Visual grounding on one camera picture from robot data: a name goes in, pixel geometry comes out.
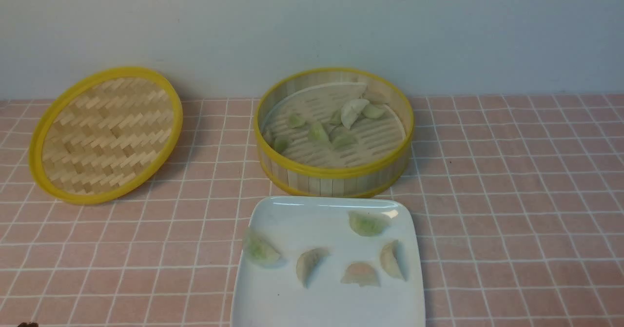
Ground pinkish dumpling plate front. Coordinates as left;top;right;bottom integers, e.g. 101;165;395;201
340;261;380;287

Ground green dumpling steamer front left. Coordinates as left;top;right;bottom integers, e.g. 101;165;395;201
272;136;290;154

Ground pale green dumpling steamer right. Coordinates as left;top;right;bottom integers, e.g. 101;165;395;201
361;104;386;120

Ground yellow rimmed bamboo steamer basket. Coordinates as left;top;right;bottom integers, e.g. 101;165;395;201
253;67;415;197

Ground green dumpling steamer front centre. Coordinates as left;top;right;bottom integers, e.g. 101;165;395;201
331;131;357;150

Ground white square plate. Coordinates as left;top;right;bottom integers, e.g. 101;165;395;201
230;196;427;327

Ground beige dumpling plate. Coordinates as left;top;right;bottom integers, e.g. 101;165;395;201
295;248;329;289
379;240;406;281

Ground green dumpling plate top right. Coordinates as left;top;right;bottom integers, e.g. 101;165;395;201
348;211;390;237

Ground beige dumpling plate centre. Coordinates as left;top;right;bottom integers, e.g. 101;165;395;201
295;248;329;289

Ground beige dumpling steamer back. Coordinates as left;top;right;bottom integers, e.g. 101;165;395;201
361;89;389;105

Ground green dumpling plate left edge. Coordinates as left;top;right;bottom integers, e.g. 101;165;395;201
243;229;282;267

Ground small green dumpling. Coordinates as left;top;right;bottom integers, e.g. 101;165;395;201
287;113;306;129

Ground white dumpling in steamer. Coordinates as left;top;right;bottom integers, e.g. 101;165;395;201
340;98;370;130

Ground yellow rimmed bamboo steamer lid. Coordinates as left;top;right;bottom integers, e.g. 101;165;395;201
28;67;183;205

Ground beige dumpling plate right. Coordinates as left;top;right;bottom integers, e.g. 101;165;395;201
379;240;406;281

